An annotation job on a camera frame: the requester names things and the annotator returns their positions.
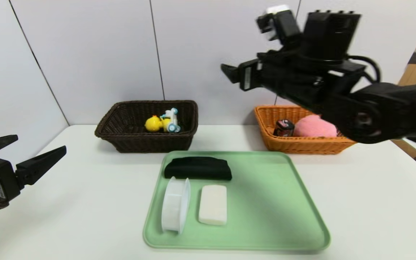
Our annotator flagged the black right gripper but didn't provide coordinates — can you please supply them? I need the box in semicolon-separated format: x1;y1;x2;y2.
221;52;304;97

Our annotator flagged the black red gum box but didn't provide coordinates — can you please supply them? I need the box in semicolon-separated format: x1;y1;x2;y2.
273;119;296;137

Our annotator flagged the yellow duck scooter toy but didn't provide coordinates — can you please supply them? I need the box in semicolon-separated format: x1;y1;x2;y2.
144;108;181;133

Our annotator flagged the pink plush peach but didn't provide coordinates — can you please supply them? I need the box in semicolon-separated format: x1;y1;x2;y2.
293;115;338;138

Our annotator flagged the white soap bar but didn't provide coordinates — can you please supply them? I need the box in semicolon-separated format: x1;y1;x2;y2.
198;185;227;226

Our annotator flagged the white plastic spool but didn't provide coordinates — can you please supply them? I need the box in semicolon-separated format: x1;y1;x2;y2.
161;177;191;234

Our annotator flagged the orange wicker basket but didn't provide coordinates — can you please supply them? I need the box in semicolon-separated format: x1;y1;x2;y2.
253;105;356;155

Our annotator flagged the dark brown wicker basket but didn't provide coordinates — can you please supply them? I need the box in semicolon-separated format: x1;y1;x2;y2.
94;100;198;153

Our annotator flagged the black folded pouch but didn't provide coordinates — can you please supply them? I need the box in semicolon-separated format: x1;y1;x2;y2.
164;157;232;181

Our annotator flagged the light green plastic tray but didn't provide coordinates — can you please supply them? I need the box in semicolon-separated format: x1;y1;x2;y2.
143;151;331;250

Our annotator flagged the white side table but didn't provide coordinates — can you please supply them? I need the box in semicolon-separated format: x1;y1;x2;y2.
392;138;416;158

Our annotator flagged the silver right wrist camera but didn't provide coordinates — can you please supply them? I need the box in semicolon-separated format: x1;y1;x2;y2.
256;4;302;46

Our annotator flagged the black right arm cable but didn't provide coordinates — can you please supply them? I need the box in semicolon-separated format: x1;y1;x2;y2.
345;54;382;85

